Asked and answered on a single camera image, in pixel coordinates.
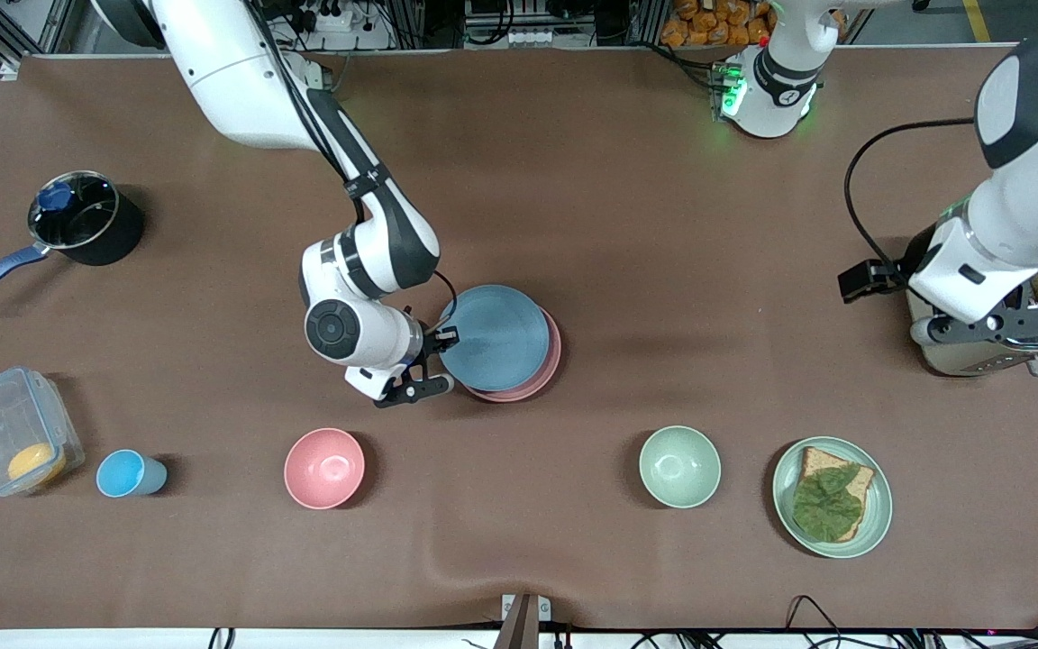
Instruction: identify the blue plate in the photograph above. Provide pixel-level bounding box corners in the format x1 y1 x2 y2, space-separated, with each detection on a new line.
439 285 551 393

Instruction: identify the pink plate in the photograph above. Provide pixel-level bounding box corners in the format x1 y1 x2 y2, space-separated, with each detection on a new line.
463 306 563 404

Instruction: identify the silver beige toaster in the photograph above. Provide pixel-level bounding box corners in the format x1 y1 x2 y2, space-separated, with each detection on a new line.
902 225 1038 378

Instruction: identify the pink bowl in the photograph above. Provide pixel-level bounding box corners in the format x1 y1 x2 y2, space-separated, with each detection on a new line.
284 427 366 511

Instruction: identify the toast slice under lettuce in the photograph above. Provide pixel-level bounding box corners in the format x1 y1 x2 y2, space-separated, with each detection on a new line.
797 446 876 543

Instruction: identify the green plate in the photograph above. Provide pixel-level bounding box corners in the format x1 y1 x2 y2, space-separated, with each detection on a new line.
772 436 894 560

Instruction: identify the brown table mat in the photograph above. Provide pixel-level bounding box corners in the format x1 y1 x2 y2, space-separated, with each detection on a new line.
0 47 1038 632

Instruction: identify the green lettuce leaf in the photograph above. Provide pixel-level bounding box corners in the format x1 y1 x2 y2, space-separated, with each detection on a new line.
792 463 864 544

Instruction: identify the green bowl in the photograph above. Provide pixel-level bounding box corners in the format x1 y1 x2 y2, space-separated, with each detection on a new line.
638 425 723 510

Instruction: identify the bag of orange snacks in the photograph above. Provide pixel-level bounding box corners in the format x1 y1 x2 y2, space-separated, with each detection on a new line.
660 0 777 48

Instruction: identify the blue cup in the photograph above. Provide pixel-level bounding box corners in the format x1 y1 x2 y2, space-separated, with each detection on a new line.
96 449 168 498

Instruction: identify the glass lid blue knob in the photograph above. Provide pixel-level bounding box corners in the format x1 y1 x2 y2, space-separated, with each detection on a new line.
29 171 120 251

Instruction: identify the yellow round fruit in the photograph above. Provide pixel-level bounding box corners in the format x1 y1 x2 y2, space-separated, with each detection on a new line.
7 443 68 485

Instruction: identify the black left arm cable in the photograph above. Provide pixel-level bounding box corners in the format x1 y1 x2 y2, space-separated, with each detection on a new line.
844 117 976 271

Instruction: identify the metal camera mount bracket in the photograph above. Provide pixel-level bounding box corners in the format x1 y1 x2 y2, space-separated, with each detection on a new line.
501 593 552 649

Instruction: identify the black looped cable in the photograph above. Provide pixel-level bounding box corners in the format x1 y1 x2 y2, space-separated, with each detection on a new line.
785 595 849 649

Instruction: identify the black pot blue handle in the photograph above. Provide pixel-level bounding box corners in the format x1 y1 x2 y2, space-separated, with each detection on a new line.
0 171 144 310

